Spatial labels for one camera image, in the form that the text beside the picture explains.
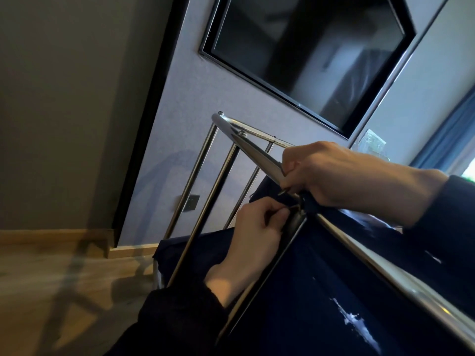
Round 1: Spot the chrome metal cart frame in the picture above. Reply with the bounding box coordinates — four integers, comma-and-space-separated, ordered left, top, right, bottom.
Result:
163, 111, 475, 353

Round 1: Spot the person's right hand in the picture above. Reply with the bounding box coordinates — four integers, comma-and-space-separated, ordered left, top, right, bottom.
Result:
279, 140, 376, 216

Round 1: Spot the blue grey curtain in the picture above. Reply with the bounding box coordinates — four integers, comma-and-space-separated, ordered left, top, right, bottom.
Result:
410, 85, 475, 173

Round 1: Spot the person's left forearm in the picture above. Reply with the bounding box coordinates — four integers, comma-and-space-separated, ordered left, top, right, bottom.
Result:
103, 277, 229, 356

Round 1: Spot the black wall television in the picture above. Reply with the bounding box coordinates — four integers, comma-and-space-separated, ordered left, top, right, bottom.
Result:
199, 0, 417, 139

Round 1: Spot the large glass window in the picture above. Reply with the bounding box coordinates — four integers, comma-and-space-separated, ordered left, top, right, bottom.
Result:
451, 144, 475, 180

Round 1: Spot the navy blue fabric laundry bag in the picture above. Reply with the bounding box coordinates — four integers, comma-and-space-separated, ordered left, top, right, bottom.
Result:
154, 178, 475, 356

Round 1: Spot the clear acrylic organizer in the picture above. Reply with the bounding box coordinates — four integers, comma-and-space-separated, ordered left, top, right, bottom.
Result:
350, 129, 390, 162

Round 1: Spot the person's right forearm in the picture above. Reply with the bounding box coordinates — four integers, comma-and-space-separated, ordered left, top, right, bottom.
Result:
371, 156, 475, 319

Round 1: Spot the person's left hand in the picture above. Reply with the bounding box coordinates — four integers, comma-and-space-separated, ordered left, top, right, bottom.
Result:
203, 197, 291, 308

